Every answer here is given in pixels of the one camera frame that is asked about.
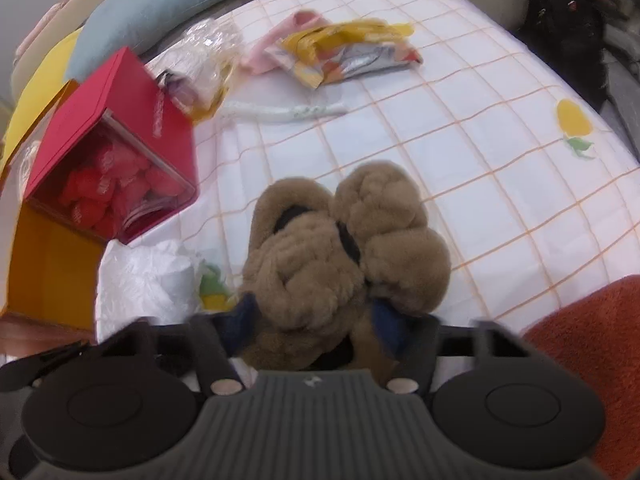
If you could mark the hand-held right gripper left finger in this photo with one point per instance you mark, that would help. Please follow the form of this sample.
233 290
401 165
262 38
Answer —
239 322

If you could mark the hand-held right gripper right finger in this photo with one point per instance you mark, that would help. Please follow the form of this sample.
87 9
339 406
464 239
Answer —
387 322

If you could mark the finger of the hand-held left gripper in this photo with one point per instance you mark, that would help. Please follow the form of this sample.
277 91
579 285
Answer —
35 367

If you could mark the brown knotted plush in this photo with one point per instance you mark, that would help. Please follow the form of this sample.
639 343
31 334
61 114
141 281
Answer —
300 260

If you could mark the orange cardboard box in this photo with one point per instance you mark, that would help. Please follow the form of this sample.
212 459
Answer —
50 270

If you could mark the toast-shaped plush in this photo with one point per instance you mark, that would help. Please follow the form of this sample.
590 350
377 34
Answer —
590 340

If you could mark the pink soft tube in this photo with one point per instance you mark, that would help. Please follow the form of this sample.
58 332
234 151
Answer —
265 50

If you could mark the red lidded clear box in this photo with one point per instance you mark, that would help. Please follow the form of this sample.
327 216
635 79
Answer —
125 90

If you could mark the yellow pillow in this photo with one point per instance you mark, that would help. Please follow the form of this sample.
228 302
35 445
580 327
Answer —
40 85

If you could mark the clear plastic wrap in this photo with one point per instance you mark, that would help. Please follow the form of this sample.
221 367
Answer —
210 40

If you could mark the yellow snack packet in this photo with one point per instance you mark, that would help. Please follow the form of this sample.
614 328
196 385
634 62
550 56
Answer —
320 40

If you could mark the light blue pillow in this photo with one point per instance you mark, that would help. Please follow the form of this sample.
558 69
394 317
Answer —
140 10

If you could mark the pink plush toy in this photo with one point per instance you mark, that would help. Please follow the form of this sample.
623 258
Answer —
42 25

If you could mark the black backpack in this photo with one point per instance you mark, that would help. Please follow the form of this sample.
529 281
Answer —
560 20

